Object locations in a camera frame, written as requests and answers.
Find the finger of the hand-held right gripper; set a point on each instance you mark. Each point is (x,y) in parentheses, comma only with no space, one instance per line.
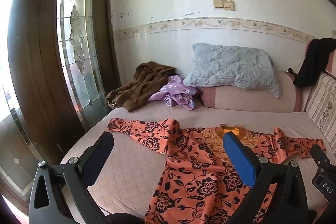
(318,151)

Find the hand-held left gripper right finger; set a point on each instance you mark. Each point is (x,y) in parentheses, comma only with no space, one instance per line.
(241,158)

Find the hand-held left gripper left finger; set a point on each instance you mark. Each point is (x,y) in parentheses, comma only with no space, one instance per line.
(98,158)

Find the orange black floral dress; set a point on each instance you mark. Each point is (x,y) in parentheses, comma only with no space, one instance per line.
(194,174)

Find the striped floral cushion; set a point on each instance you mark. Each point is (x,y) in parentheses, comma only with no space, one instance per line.
(324,106)

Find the pink bolster pillow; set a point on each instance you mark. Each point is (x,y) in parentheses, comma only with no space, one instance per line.
(249,100)

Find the brown fleece robe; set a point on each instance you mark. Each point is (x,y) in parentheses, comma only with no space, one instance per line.
(136,90)

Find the leaded glass side panel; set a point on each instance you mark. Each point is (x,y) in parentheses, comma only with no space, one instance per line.
(15,150)

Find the small black object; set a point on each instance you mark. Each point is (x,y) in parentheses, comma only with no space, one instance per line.
(290,70)

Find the black garment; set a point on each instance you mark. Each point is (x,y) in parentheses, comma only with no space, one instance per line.
(315,58)

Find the blue quilted pillow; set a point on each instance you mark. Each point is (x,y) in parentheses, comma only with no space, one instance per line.
(231,66)

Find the purple floral garment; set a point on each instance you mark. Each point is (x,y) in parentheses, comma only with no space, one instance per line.
(173,95)

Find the dark wooden door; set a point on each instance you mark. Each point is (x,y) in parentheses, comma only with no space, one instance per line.
(36,69)

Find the arched stained glass panel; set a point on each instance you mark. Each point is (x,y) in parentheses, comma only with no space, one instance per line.
(76,43)

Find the beige wall switch plate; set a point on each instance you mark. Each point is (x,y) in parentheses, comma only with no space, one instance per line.
(224,5)

